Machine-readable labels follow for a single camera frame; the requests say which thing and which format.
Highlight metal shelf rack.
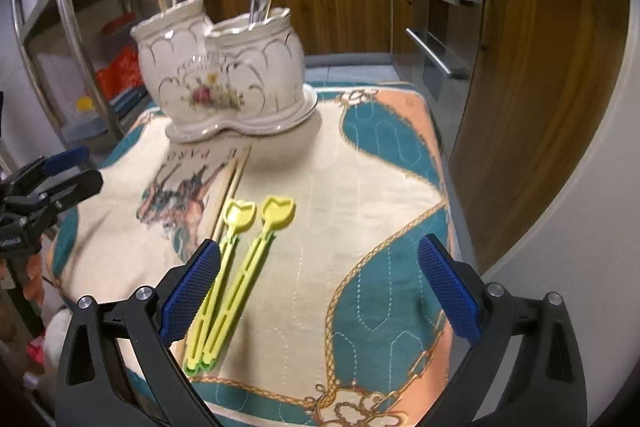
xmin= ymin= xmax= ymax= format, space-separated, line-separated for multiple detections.
xmin=10 ymin=0 xmax=213 ymax=142

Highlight wooden base cabinet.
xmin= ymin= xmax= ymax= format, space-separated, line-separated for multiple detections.
xmin=202 ymin=0 xmax=401 ymax=58

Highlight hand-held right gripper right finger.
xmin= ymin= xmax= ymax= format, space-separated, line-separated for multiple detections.
xmin=416 ymin=236 xmax=588 ymax=427

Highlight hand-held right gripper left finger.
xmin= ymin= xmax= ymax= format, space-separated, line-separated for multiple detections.
xmin=54 ymin=239 xmax=223 ymax=427

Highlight built-in steel oven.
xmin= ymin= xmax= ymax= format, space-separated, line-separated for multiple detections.
xmin=404 ymin=0 xmax=493 ymax=102

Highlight white floral ceramic utensil holder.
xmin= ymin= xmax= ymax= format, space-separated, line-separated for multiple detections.
xmin=131 ymin=0 xmax=319 ymax=144

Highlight printed quilted table mat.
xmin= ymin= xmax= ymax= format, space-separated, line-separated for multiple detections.
xmin=47 ymin=79 xmax=453 ymax=427

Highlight crumpled red plastic bag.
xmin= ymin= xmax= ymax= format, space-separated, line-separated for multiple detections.
xmin=95 ymin=47 xmax=143 ymax=100

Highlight red lidded plastic container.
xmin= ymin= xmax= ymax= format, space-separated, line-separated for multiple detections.
xmin=102 ymin=12 xmax=136 ymax=38

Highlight wooden cabinet end panel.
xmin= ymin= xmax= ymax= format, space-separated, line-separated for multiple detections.
xmin=447 ymin=0 xmax=631 ymax=275

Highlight yellow-green plastic chopsticks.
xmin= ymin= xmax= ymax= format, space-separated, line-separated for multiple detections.
xmin=197 ymin=195 xmax=296 ymax=370

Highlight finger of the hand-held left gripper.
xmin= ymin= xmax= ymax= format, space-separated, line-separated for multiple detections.
xmin=0 ymin=147 xmax=90 ymax=200
xmin=10 ymin=170 xmax=104 ymax=220

